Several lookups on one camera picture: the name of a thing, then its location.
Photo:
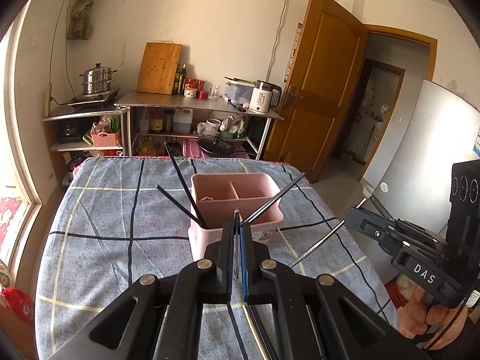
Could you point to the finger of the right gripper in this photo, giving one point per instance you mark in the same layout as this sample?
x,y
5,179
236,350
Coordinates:
x,y
396,237

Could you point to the pink plastic chopstick basket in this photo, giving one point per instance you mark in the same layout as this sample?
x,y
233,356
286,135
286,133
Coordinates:
x,y
218,195

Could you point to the white electric kettle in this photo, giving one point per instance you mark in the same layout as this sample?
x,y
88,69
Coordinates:
x,y
265,96

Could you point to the white refrigerator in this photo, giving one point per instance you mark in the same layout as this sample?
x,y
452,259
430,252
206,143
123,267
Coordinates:
x,y
416,185

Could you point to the small side shelf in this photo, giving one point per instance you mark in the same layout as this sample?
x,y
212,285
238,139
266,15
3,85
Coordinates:
x,y
68,137

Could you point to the person's right hand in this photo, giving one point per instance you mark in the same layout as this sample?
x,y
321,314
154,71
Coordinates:
x,y
415,319

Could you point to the black frying pan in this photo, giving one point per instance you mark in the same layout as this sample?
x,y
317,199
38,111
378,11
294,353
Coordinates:
x,y
216,146

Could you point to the long black chopstick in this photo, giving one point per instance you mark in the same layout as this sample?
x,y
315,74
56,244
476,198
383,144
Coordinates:
x,y
179,205

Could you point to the black chopstick pair member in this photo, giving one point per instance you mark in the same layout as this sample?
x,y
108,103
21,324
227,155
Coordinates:
x,y
272,201

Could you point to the dark sauce bottle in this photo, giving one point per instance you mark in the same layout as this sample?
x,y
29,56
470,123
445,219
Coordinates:
x,y
179,81

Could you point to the black chopstick pair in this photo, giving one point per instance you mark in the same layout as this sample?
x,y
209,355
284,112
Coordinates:
x,y
269,345

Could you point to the black chopstick steel handle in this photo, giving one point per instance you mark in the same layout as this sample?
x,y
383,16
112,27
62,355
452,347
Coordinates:
x,y
236,229

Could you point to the induction cooker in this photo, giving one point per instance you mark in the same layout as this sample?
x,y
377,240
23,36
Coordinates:
x,y
93,101

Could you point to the steel steamer pot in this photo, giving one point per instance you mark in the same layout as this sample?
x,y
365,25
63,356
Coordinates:
x,y
97,80

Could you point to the brown wooden door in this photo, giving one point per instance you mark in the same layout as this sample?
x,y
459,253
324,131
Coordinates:
x,y
320,87

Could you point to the clear plastic storage box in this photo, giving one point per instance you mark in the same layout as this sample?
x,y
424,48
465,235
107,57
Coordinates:
x,y
238,91

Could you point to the steel kitchen table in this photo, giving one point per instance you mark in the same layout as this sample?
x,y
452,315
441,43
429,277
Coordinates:
x,y
132,102

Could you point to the silver steel chopstick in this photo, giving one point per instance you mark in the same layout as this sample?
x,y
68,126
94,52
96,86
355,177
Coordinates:
x,y
315,246

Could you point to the cream and steel chopstick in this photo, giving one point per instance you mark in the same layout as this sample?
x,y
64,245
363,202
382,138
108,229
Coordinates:
x,y
256,333

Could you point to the hanging grey cloth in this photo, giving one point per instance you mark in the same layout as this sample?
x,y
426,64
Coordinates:
x,y
80,26

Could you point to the pink small basket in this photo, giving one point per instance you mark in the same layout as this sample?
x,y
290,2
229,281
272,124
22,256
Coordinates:
x,y
107,139

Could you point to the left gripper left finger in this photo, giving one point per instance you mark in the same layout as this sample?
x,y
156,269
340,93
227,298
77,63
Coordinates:
x,y
159,318

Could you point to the red jar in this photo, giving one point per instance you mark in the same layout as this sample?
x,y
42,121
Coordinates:
x,y
194,88

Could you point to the wooden cutting board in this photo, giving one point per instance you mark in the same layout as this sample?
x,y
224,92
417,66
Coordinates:
x,y
158,68

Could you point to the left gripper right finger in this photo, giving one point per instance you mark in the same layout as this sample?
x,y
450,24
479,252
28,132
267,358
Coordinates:
x,y
316,318

